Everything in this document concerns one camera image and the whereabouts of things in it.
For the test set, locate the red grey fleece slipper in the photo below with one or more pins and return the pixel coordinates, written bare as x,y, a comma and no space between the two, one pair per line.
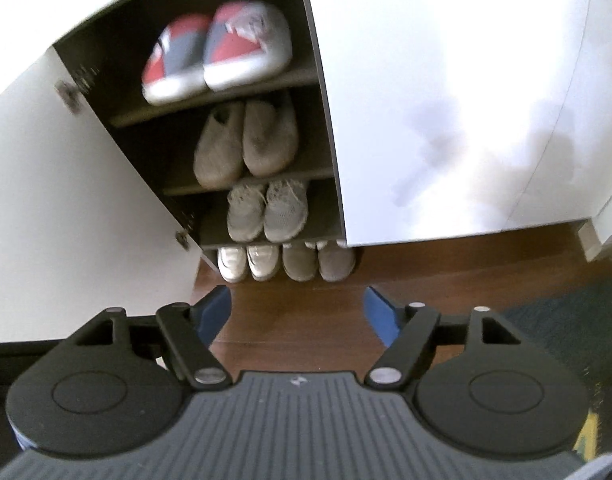
246,45
173,60

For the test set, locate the beige quilted slipper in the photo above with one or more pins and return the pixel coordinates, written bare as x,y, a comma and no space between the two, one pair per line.
218,150
268,135

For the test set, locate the cream loafer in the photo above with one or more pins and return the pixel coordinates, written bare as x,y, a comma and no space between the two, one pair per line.
263,261
232,262

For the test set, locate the dark shoe cabinet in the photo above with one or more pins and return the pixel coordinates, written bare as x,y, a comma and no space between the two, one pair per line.
151,160

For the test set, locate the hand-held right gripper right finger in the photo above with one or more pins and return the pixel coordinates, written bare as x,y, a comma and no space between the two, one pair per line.
378,315

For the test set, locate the metal door hinge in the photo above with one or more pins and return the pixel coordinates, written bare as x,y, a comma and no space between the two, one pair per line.
70,96
182,239

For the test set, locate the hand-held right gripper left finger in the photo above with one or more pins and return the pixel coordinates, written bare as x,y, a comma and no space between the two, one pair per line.
218,311

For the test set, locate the dark teal rug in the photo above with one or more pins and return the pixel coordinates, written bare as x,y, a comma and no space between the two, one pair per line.
561,325

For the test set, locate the white mesh sneaker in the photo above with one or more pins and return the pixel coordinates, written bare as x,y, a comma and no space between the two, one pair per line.
285,212
246,215

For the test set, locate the white cabinet door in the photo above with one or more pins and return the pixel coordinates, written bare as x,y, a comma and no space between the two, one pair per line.
436,85
61,210

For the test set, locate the brown fur-lined boot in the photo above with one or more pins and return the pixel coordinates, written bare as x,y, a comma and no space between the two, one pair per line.
300,261
336,261

